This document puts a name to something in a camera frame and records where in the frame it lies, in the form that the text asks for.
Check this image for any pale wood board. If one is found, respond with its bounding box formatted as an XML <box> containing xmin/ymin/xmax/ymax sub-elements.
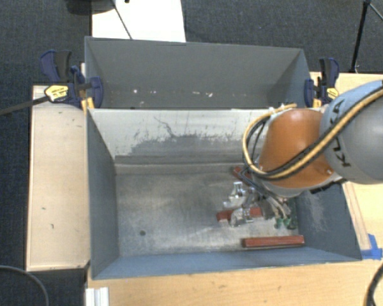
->
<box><xmin>26</xmin><ymin>85</ymin><xmax>92</xmax><ymax>272</ymax></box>

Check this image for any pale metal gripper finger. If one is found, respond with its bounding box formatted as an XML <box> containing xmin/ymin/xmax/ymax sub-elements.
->
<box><xmin>223</xmin><ymin>182</ymin><xmax>248</xmax><ymax>208</ymax></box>
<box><xmin>230</xmin><ymin>202</ymin><xmax>255</xmax><ymax>228</ymax></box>

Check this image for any grey metal bin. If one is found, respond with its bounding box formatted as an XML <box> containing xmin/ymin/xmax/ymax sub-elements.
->
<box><xmin>84</xmin><ymin>36</ymin><xmax>363</xmax><ymax>281</ymax></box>

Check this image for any red-brown flat block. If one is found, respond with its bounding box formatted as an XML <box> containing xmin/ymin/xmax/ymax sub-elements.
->
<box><xmin>215</xmin><ymin>207</ymin><xmax>263</xmax><ymax>224</ymax></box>
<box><xmin>241</xmin><ymin>235</ymin><xmax>306</xmax><ymax>250</ymax></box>
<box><xmin>232</xmin><ymin>166</ymin><xmax>253</xmax><ymax>180</ymax></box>

